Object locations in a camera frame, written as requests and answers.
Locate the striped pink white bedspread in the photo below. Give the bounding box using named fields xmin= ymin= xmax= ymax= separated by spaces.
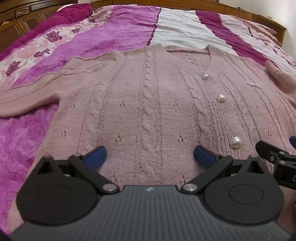
xmin=0 ymin=3 xmax=296 ymax=235

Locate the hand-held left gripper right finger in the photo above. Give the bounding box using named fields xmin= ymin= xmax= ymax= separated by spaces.
xmin=180 ymin=145 xmax=266 ymax=194

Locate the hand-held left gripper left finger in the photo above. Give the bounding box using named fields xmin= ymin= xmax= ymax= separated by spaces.
xmin=34 ymin=146 xmax=120 ymax=195

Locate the dark wooden headboard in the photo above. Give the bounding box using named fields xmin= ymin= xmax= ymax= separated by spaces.
xmin=0 ymin=0 xmax=79 ymax=54

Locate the pink knitted pillow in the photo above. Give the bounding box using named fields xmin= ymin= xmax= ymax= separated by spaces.
xmin=220 ymin=14 xmax=284 ymax=47

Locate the light wooden cabinet unit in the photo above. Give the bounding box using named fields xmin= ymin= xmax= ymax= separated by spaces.
xmin=90 ymin=0 xmax=287 ymax=45

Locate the pink knitted cardigan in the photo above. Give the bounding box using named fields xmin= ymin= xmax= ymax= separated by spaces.
xmin=0 ymin=44 xmax=296 ymax=235

